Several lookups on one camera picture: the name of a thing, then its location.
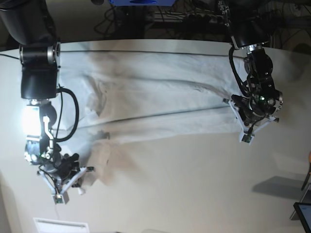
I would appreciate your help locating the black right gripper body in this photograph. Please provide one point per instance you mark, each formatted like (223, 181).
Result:
(74, 179)

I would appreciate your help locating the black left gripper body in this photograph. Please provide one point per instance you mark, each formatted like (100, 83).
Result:
(250, 120)

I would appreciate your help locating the white T-shirt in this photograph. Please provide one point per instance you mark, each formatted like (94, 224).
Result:
(138, 96)

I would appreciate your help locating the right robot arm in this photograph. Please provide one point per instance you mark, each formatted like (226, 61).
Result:
(31, 25)

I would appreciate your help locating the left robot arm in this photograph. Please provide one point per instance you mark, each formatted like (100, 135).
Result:
(260, 99)

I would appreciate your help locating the white paper sheet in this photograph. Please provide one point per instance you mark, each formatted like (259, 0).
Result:
(57, 226)

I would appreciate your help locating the grey tablet stand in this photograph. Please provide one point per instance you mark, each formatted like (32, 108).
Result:
(306, 198)

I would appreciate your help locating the black power strip red light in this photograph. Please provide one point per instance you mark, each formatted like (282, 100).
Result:
(191, 18)

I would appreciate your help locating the dark tablet screen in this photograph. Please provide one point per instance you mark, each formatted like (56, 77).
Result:
(303, 211)

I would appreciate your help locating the blue box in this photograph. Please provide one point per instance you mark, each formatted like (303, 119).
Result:
(142, 2)

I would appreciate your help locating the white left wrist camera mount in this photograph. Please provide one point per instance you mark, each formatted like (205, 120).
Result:
(248, 136)

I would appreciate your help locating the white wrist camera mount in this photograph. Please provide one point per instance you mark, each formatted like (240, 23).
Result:
(248, 136)
(62, 197)

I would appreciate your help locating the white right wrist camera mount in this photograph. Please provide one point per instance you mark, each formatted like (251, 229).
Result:
(62, 197)

